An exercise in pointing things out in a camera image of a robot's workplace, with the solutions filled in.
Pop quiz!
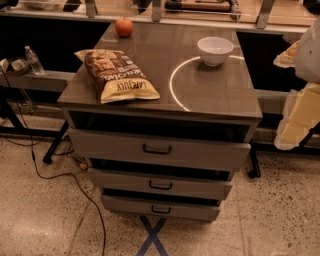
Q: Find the grey right bench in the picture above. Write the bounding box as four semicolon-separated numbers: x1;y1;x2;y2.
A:
247;88;320;179

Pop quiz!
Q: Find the white bowl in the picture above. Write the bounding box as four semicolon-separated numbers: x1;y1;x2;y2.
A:
197;37;234;67

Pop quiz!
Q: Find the grey bench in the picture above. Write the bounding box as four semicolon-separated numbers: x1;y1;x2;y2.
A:
247;88;320;179
0;71;74;164

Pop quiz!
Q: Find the clear plastic water bottle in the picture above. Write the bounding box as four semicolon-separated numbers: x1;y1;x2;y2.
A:
25;46;44;75

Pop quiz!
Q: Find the grey left bench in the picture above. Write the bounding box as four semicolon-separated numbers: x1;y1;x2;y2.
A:
0;71;74;164

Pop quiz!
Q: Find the black floor cable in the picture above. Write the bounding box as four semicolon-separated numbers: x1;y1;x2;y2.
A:
0;66;107;256

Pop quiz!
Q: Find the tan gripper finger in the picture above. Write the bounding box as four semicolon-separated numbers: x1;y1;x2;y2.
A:
274;83;320;150
273;41;300;68

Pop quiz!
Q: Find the red apple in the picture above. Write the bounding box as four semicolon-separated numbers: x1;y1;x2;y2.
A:
115;17;133;37

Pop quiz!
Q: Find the grey drawer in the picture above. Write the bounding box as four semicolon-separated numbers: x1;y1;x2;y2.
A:
69;128;250;170
101;195;220;222
88;168;232;200

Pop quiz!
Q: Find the tape roll on bench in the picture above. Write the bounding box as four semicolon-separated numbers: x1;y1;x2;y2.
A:
0;58;29;76

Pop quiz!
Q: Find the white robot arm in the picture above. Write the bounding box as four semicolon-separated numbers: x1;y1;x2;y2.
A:
273;18;320;150

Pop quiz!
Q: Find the grey drawer cabinet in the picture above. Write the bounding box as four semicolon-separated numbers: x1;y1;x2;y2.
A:
58;23;262;208

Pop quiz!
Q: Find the brown yellow chip bag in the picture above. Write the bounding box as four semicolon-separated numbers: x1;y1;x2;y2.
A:
75;49;160;104

